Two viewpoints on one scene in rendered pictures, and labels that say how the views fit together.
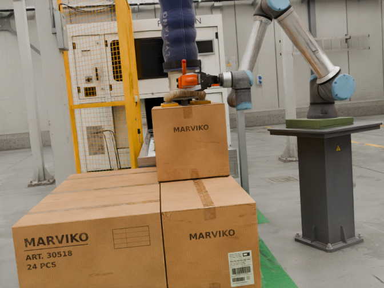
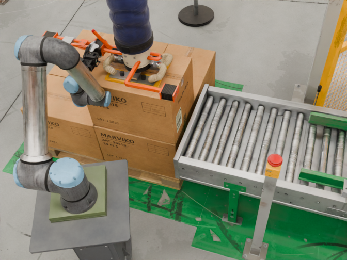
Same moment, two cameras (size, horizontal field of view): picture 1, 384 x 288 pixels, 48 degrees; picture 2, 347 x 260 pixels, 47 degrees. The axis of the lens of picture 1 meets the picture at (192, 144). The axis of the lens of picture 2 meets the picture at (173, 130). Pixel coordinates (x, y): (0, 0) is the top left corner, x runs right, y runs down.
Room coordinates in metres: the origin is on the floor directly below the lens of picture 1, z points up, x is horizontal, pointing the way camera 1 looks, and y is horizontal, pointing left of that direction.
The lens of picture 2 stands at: (3.67, -1.59, 2.58)
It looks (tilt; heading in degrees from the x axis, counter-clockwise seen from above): 50 degrees down; 117
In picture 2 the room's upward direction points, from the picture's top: 6 degrees counter-clockwise
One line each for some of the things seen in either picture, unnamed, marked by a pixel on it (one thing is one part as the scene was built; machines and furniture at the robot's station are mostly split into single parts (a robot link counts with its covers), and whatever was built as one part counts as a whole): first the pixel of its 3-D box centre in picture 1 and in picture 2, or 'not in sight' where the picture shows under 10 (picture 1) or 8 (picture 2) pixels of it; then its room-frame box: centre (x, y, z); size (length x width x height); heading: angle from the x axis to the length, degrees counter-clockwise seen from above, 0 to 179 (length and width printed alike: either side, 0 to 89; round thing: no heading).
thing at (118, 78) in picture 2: (199, 99); (132, 77); (2.64, -0.07, 0.97); 0.34 x 0.10 x 0.05; 4
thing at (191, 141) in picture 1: (187, 137); (140, 92); (2.62, 0.02, 0.75); 0.60 x 0.40 x 0.40; 3
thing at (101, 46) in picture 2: (185, 82); (98, 47); (2.39, 0.01, 1.08); 0.10 x 0.08 x 0.06; 94
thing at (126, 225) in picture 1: (144, 220); (126, 97); (2.30, 0.29, 0.34); 1.20 x 1.00 x 0.40; 4
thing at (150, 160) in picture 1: (187, 156); (192, 121); (2.97, 0.04, 0.58); 0.70 x 0.03 x 0.06; 94
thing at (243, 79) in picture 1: (240, 79); (74, 81); (2.40, -0.30, 1.07); 0.12 x 0.09 x 0.10; 94
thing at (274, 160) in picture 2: not in sight; (274, 161); (3.58, -0.42, 1.02); 0.07 x 0.07 x 0.04
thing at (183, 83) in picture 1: (188, 80); (50, 37); (2.04, -0.01, 1.08); 0.08 x 0.07 x 0.05; 4
